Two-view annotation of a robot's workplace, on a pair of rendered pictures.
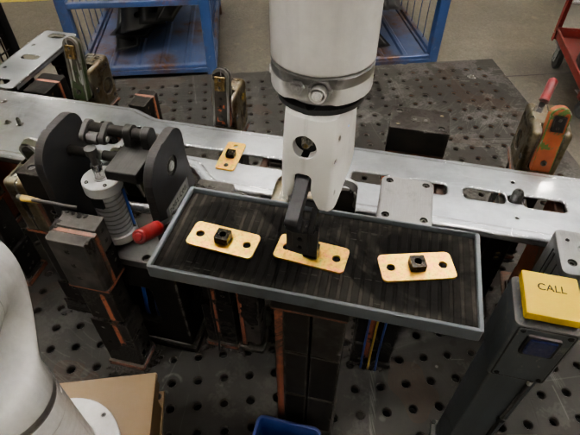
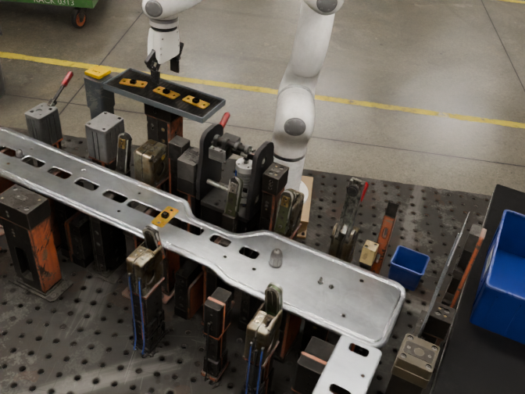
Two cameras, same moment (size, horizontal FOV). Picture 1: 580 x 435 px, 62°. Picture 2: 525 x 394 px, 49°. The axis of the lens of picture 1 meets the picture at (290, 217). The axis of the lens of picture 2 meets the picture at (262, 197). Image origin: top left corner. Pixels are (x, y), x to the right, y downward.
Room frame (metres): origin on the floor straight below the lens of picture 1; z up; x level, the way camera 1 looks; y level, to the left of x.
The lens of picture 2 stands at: (1.86, 0.58, 2.05)
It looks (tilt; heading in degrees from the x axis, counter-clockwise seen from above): 39 degrees down; 190
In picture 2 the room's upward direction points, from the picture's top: 6 degrees clockwise
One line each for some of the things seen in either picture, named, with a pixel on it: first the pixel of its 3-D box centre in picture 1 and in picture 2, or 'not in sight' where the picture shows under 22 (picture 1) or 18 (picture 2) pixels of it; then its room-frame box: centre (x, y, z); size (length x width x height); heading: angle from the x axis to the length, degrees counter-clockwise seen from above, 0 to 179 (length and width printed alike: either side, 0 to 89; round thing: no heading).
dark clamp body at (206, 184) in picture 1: (219, 273); (193, 205); (0.54, 0.13, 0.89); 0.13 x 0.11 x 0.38; 167
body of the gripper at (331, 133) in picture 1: (318, 131); (164, 41); (0.36, -0.03, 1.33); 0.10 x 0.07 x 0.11; 162
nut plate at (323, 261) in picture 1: (311, 250); (166, 91); (0.36, -0.02, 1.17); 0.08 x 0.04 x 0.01; 72
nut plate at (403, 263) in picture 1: (417, 264); (133, 81); (0.34, -0.14, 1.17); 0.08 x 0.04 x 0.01; 94
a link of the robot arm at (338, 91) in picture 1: (321, 70); (164, 19); (0.36, -0.03, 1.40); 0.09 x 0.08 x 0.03; 162
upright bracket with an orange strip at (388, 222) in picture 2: not in sight; (373, 273); (0.72, 0.70, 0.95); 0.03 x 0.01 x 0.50; 77
